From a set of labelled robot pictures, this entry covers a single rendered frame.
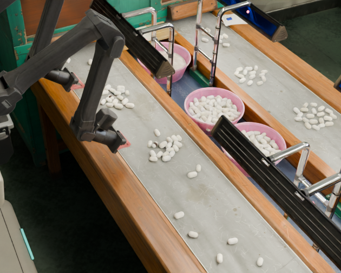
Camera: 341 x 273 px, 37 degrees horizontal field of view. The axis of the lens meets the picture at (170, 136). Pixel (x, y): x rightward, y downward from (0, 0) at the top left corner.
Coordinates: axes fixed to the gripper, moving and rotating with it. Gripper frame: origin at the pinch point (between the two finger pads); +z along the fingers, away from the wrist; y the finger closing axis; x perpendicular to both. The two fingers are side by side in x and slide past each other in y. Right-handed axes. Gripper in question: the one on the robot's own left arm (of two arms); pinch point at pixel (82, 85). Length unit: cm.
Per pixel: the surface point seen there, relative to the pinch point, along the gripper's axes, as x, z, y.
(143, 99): -7.5, 27.2, -7.4
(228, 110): -26, 50, -32
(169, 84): -19.8, 31.4, -10.8
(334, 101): -57, 83, -52
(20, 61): 16.2, -3.8, 45.4
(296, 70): -58, 83, -25
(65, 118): 14.4, -2.3, -5.8
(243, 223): -5, 25, -86
